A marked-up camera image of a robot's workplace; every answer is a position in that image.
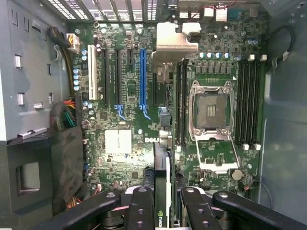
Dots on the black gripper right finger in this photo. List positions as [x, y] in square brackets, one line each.
[239, 208]

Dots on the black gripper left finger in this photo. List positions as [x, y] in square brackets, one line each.
[96, 208]

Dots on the silver coin battery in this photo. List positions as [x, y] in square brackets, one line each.
[236, 174]

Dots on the silver socket cover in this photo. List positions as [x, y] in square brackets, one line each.
[216, 166]

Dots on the black plastic shroud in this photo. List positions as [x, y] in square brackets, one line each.
[67, 155]

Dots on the silver chipset heatsink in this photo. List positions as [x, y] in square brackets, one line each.
[117, 141]

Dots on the grey open PC case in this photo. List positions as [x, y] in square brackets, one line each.
[283, 119]

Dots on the CPU socket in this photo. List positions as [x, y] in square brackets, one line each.
[211, 112]

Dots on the long black expansion slot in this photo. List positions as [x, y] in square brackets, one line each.
[106, 76]
[117, 76]
[154, 88]

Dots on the green Dell motherboard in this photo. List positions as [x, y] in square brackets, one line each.
[123, 79]

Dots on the white expansion slot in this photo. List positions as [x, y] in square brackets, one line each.
[92, 72]

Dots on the blue expansion slot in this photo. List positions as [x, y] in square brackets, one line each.
[143, 76]

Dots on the short black expansion slot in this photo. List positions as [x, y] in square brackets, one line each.
[130, 57]

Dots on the white power connector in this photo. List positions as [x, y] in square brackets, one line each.
[74, 43]

